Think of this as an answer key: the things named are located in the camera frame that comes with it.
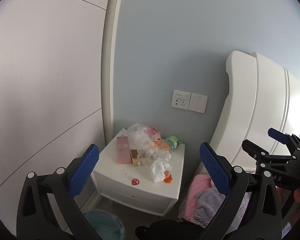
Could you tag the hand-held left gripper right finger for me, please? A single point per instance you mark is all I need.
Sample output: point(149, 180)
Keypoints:
point(215, 170)

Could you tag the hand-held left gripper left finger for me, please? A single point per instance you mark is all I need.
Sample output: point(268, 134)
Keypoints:
point(83, 171)

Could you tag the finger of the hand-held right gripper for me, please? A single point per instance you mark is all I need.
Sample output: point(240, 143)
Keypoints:
point(277, 135)
point(256, 151)

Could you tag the pink box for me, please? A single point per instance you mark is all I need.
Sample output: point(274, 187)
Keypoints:
point(123, 151)

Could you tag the clear green-label plastic bottle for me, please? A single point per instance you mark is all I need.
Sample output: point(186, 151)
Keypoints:
point(173, 142)

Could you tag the yellow carton box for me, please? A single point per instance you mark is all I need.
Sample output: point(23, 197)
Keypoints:
point(134, 158)

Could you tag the small red wrapper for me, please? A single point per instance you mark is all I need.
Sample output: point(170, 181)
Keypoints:
point(135, 182)

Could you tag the white tissue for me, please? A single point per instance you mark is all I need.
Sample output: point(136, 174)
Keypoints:
point(158, 171)

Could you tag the blue trash bin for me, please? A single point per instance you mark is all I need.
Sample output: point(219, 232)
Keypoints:
point(102, 226)

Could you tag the clear plastic bag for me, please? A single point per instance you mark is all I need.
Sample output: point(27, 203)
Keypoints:
point(142, 140)

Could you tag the white nightstand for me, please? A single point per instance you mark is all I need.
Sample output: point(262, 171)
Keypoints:
point(112, 165)

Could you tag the purple cloth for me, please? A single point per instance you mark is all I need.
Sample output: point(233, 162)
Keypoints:
point(210, 205)

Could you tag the white bed headboard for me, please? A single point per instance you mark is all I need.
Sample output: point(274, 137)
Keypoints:
point(252, 105)

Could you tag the black slipper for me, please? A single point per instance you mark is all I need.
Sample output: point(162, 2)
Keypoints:
point(141, 231)

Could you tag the white wardrobe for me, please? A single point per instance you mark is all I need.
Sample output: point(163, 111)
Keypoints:
point(52, 80)

